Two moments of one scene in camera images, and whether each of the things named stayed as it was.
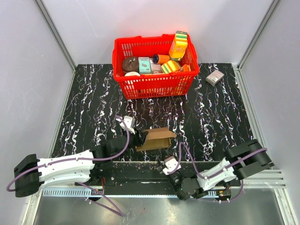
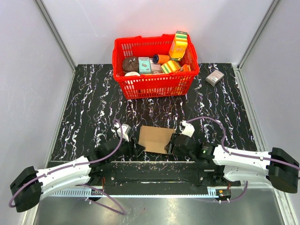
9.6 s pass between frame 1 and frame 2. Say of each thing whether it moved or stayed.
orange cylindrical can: stayed
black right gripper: moved
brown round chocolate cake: stayed
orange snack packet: stayed
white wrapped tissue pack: stayed
